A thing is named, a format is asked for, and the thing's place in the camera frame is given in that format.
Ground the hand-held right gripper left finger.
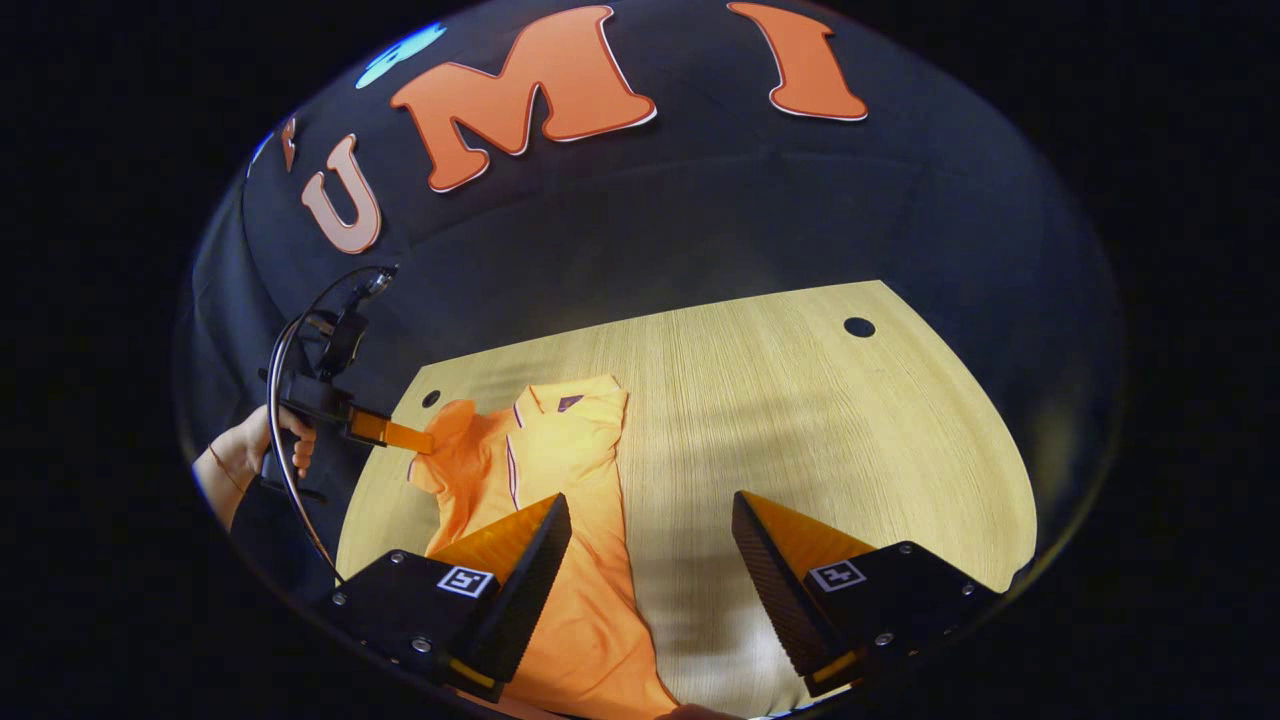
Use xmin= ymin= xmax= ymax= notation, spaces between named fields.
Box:
xmin=318 ymin=492 xmax=573 ymax=704

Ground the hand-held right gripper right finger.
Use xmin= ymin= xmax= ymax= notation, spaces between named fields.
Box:
xmin=732 ymin=490 xmax=1001 ymax=699

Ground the orange T-shirt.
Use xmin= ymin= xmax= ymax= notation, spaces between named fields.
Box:
xmin=408 ymin=375 xmax=681 ymax=720

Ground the black backdrop cloth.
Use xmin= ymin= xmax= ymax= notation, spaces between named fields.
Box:
xmin=180 ymin=0 xmax=1126 ymax=601

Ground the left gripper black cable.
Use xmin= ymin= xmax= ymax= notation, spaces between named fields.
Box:
xmin=264 ymin=266 xmax=397 ymax=583

